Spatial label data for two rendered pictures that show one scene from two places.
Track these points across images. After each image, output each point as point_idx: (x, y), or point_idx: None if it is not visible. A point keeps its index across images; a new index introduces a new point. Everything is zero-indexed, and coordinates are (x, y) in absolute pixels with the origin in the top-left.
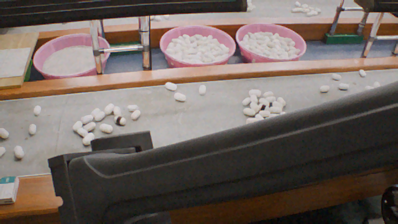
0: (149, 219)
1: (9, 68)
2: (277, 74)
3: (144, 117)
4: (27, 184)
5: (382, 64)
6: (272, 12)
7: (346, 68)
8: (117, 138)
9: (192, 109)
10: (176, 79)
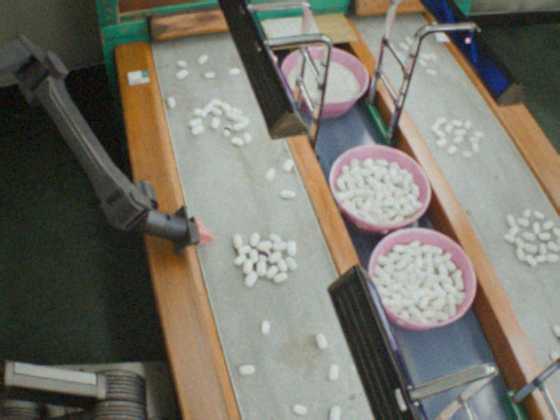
0: (26, 91)
1: (282, 35)
2: None
3: (237, 150)
4: (145, 87)
5: None
6: (535, 295)
7: None
8: (48, 58)
9: (256, 188)
10: (298, 168)
